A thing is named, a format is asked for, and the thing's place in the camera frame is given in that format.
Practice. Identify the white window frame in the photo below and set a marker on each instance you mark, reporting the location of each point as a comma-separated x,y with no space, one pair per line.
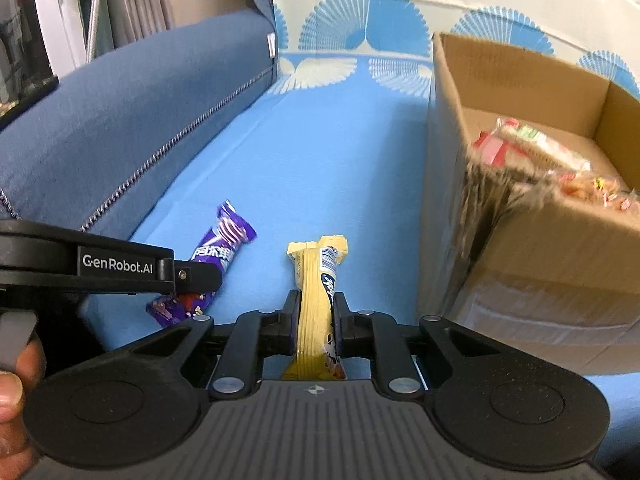
57,10

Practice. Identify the person's left hand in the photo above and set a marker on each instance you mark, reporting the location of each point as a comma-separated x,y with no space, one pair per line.
15,410

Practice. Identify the grey curtain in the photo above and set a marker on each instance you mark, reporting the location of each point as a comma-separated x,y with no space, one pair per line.
140,0

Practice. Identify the blue fabric sofa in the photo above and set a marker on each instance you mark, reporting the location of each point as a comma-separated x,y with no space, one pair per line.
125,110

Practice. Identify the yellow snack packet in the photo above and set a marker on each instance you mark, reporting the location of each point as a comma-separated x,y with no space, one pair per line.
315,300

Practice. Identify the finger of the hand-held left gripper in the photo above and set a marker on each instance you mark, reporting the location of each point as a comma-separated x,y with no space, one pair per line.
197,277

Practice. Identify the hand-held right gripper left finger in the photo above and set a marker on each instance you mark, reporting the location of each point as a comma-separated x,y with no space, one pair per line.
292,325

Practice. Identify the purple snack packet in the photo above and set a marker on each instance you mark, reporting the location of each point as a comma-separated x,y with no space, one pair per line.
220,245

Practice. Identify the green snack box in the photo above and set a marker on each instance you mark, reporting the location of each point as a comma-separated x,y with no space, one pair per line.
540,146

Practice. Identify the blue fan-print bed sheet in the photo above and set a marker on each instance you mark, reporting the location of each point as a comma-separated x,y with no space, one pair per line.
325,160

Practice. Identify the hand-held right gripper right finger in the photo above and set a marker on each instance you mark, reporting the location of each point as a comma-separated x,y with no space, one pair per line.
341,327

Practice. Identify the dark side table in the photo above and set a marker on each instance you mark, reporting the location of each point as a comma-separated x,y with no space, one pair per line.
27,102

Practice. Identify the brown cardboard box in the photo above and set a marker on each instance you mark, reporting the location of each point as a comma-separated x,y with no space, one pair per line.
540,270

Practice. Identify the clear bag of round cookies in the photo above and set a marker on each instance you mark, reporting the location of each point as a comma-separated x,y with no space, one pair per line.
595,191

